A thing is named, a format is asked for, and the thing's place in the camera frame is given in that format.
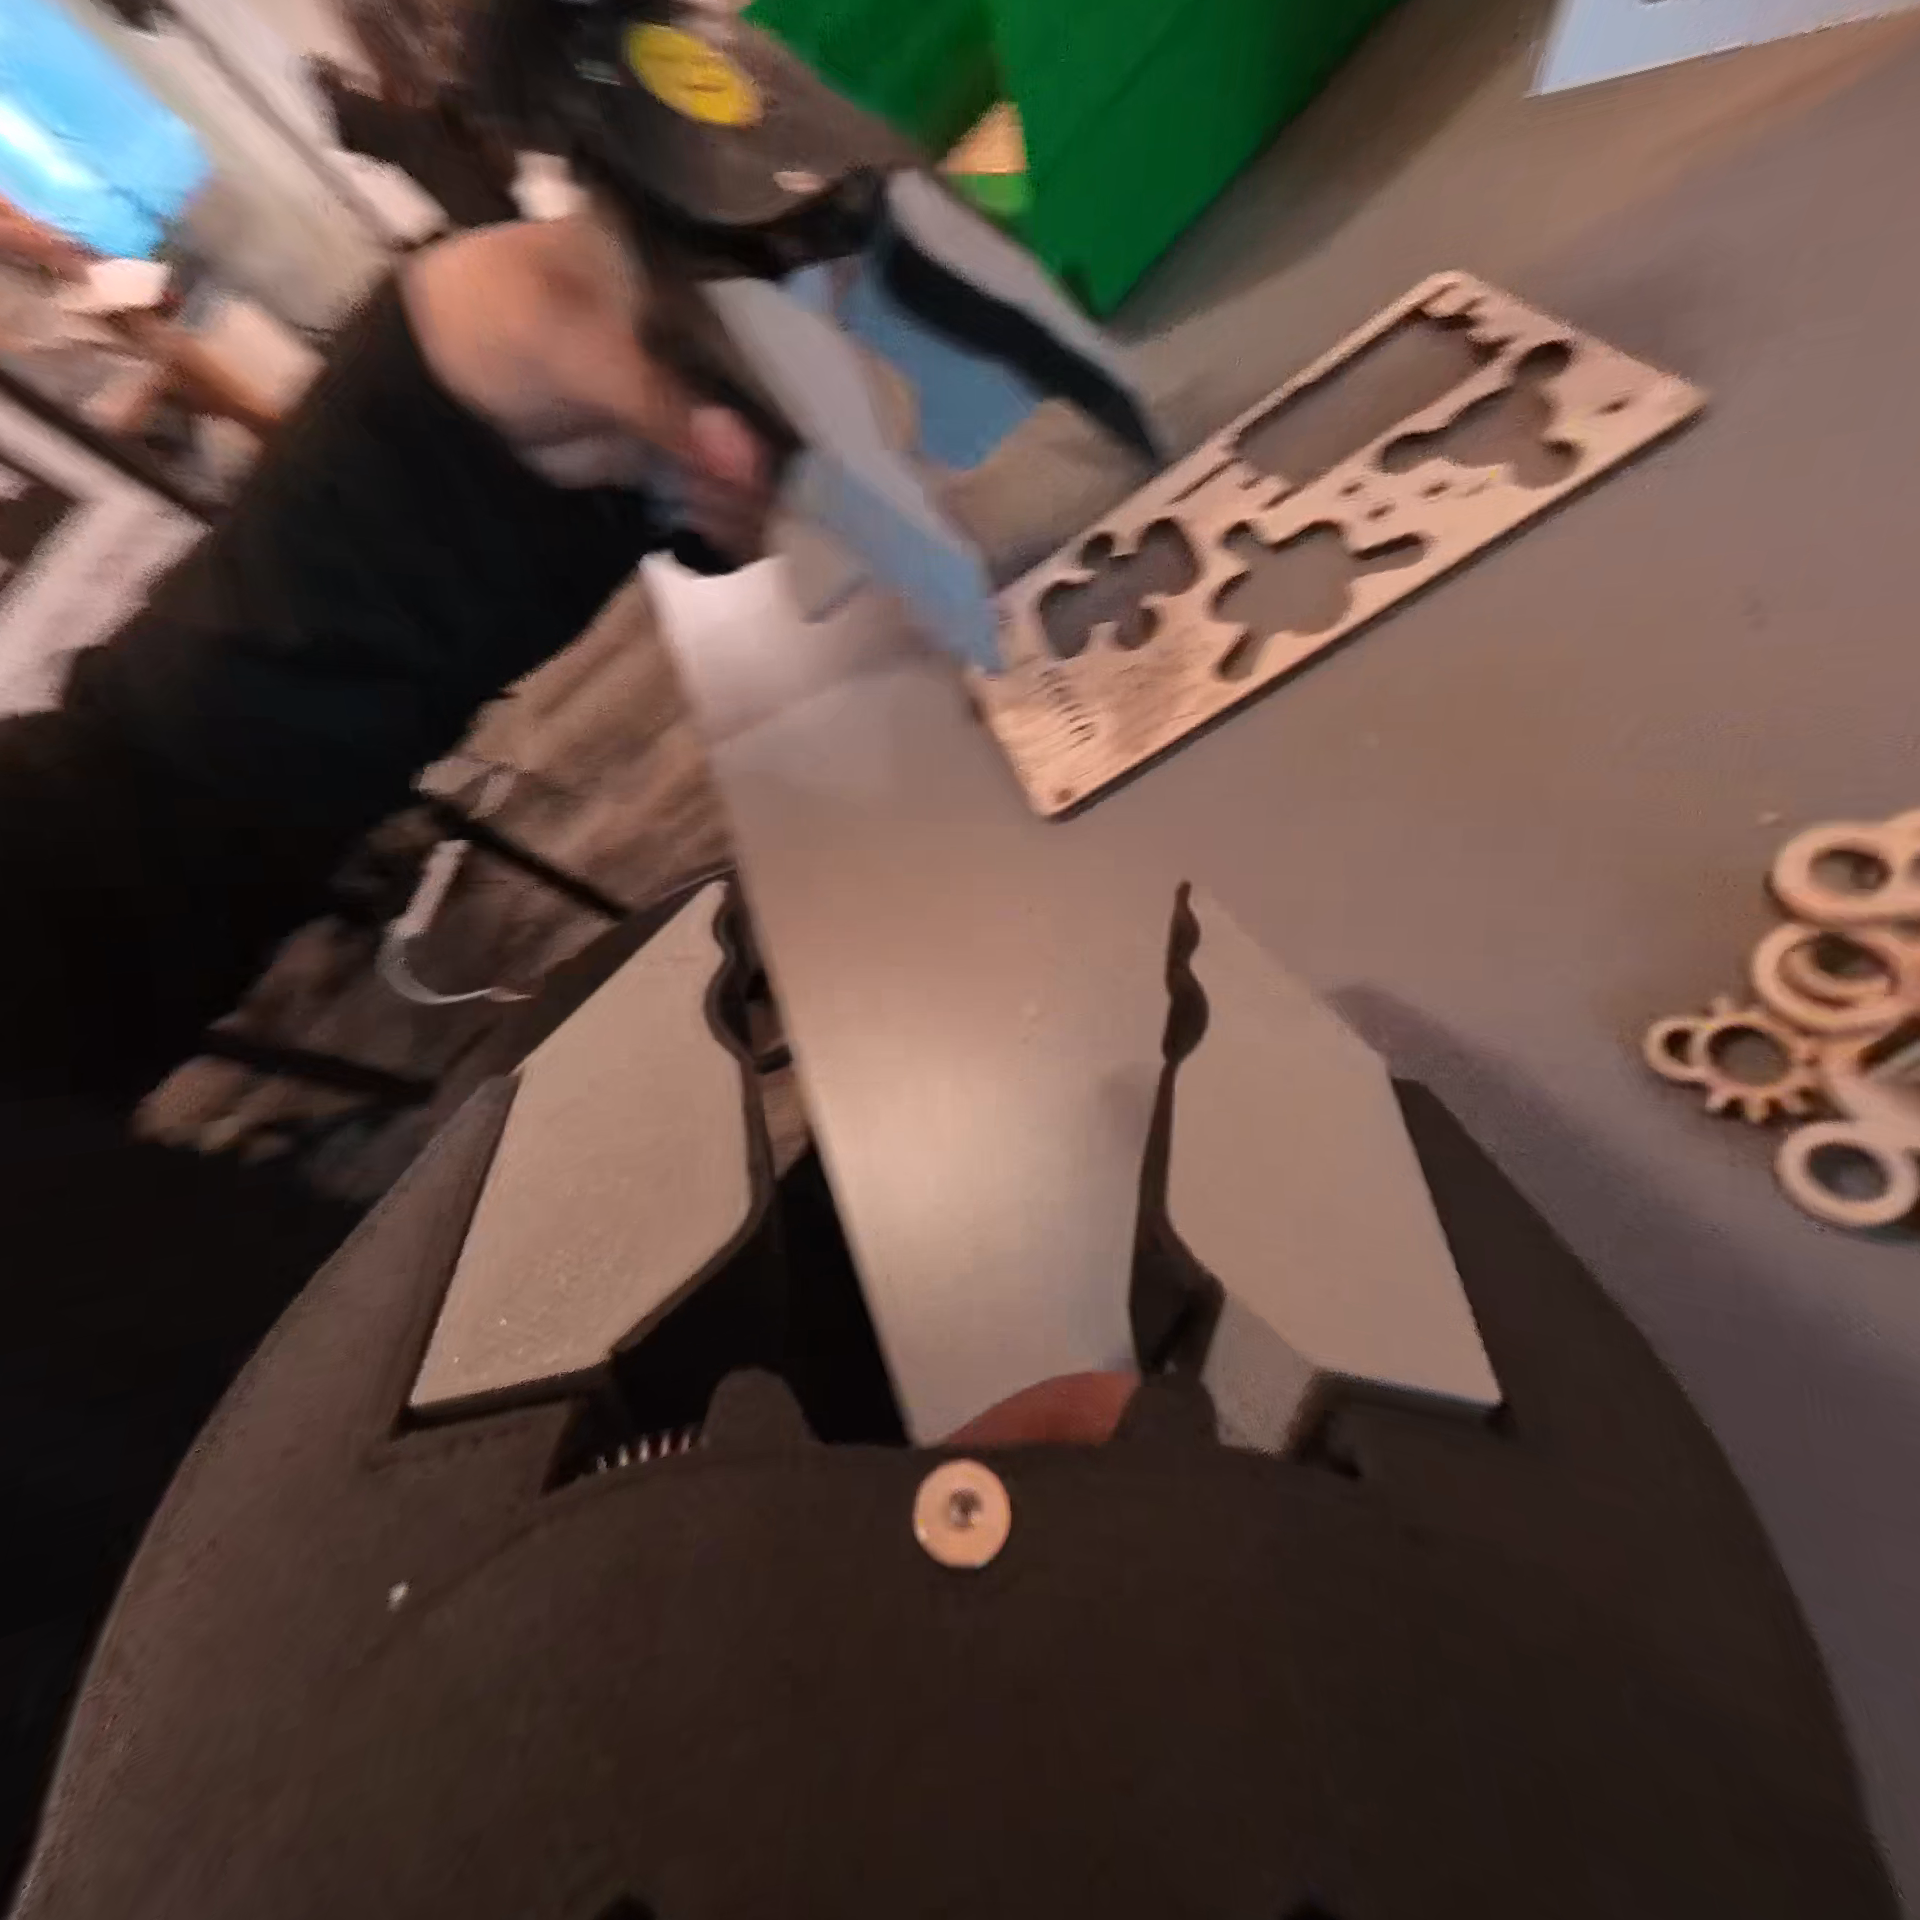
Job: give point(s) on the green plastic bin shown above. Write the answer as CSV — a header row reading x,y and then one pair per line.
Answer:
x,y
1171,151

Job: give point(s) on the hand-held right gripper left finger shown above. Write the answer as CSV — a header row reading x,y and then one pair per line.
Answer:
x,y
600,1214

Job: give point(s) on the wooden model parts sheet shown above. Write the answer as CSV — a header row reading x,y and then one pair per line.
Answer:
x,y
1080,734

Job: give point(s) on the person's left hand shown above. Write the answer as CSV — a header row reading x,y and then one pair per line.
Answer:
x,y
540,344

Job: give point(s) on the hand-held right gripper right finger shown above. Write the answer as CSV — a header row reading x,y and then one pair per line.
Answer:
x,y
1305,1200

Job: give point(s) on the folded model instruction sheet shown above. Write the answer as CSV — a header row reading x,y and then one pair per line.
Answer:
x,y
1725,38

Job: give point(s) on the black and white marker board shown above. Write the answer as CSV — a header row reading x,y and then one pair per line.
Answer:
x,y
91,571

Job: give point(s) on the wooden gear part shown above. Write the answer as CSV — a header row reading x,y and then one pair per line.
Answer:
x,y
1688,1051

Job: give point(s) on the engraved wooden sheet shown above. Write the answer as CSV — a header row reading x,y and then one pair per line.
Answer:
x,y
990,143

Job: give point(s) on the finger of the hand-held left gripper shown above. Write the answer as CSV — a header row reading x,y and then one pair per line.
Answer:
x,y
885,511
1021,314

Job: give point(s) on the person's left forearm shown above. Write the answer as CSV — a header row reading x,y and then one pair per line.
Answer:
x,y
301,630

